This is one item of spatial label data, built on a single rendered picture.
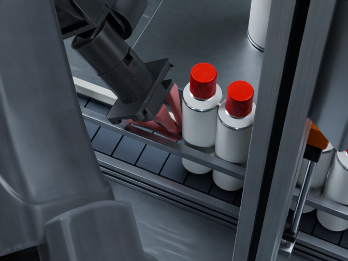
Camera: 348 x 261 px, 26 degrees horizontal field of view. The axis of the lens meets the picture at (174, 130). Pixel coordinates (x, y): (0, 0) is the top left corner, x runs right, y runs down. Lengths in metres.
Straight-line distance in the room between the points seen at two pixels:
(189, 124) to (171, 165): 0.12
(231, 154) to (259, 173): 0.26
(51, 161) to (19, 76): 0.05
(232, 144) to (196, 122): 0.05
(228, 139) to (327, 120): 0.35
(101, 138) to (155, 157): 0.09
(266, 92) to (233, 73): 0.57
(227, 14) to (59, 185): 0.93
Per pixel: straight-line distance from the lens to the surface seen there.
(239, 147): 0.97
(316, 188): 1.01
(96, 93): 1.13
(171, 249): 1.08
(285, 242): 1.02
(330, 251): 1.05
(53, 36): 0.40
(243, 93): 0.91
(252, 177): 0.74
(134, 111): 0.97
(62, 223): 0.34
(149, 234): 1.09
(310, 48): 0.57
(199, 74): 0.93
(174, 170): 1.09
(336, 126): 0.61
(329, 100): 0.61
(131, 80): 0.98
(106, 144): 1.12
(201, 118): 0.96
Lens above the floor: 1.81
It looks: 56 degrees down
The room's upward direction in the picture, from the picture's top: straight up
